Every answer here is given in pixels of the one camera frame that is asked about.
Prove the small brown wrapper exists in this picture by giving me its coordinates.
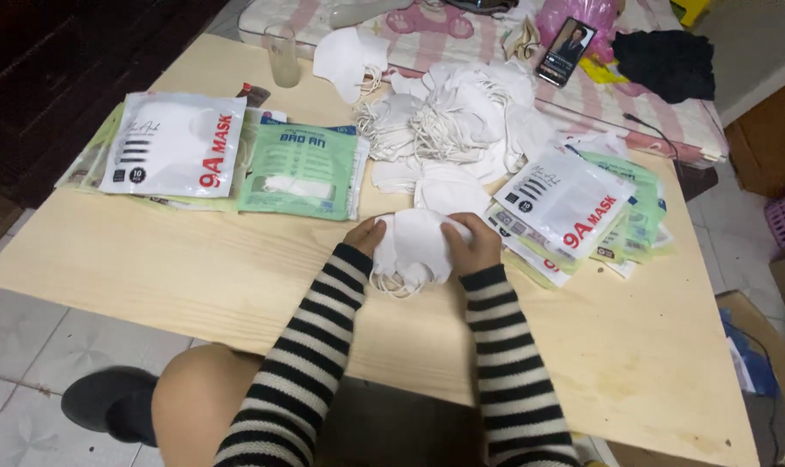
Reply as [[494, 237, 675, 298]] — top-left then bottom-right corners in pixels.
[[237, 82, 272, 109]]

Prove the black slipper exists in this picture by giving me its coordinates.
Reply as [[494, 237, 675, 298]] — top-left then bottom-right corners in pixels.
[[61, 366, 161, 448]]

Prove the black cloth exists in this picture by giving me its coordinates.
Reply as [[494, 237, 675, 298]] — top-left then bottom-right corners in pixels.
[[611, 29, 716, 105]]

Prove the clear drinking glass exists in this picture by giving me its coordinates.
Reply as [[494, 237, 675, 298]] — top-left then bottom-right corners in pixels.
[[263, 25, 302, 89]]

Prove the yellow paper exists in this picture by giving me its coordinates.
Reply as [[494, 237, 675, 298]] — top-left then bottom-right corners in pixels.
[[578, 57, 630, 85]]

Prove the stack of flat mask packets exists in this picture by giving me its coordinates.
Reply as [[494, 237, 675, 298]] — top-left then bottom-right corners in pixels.
[[54, 100, 371, 223]]

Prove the black cable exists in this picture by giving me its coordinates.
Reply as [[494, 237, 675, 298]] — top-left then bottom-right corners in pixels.
[[622, 112, 685, 171]]

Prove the person's left hand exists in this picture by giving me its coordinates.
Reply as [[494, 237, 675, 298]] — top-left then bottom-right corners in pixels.
[[342, 217, 388, 258]]

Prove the pink patterned mattress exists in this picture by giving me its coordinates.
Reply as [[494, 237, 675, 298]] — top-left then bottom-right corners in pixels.
[[237, 0, 729, 171]]

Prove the large white mask packet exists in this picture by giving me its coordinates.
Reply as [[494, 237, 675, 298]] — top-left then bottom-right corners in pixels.
[[98, 91, 248, 198]]

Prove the beige crumpled cloth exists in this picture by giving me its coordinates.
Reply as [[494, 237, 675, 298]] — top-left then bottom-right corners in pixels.
[[501, 16, 542, 62]]

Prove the pile of white face masks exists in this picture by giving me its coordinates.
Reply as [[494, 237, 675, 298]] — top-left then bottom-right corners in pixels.
[[354, 60, 565, 215]]

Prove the heap of green mask packets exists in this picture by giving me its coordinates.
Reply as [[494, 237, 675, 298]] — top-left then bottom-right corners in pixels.
[[483, 144, 675, 290]]

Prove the person's leg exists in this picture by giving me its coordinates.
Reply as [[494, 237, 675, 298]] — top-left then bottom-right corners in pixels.
[[150, 343, 267, 467]]

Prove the person's right hand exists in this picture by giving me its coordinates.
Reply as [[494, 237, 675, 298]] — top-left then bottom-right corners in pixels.
[[440, 212, 503, 277]]

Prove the pink plastic bag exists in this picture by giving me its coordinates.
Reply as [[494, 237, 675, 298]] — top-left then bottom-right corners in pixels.
[[536, 0, 622, 64]]

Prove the single white face mask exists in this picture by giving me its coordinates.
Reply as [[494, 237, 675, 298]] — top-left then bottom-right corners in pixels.
[[312, 26, 392, 105]]

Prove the open cardboard box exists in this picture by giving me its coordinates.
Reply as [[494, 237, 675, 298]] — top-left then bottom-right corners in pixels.
[[715, 290, 785, 467]]

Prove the green mask packet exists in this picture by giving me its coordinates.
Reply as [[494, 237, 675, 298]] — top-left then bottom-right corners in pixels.
[[237, 120, 361, 222]]

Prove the bundle of white face masks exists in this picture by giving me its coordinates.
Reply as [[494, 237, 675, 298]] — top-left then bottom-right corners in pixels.
[[368, 208, 476, 300]]

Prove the black smartphone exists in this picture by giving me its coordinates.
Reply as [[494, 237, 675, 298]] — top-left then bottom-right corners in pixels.
[[536, 17, 597, 88]]

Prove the dark wooden cabinet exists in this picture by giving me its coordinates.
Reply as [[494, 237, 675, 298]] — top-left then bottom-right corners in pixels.
[[0, 0, 231, 263]]

